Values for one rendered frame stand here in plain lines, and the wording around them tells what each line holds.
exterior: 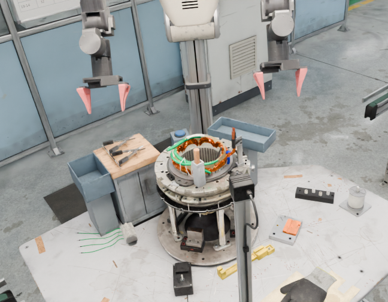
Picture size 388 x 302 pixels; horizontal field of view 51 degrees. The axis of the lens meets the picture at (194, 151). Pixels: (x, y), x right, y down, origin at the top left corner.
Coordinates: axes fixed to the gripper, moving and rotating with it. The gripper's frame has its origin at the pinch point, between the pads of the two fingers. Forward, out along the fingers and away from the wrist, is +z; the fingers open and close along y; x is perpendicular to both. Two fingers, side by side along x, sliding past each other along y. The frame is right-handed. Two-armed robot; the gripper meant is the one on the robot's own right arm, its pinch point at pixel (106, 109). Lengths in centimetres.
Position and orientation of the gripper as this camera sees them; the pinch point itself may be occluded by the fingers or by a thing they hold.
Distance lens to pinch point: 120.6
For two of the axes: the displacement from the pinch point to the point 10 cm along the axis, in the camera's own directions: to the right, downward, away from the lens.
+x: 0.5, -0.9, 9.9
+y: 10.0, -0.8, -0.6
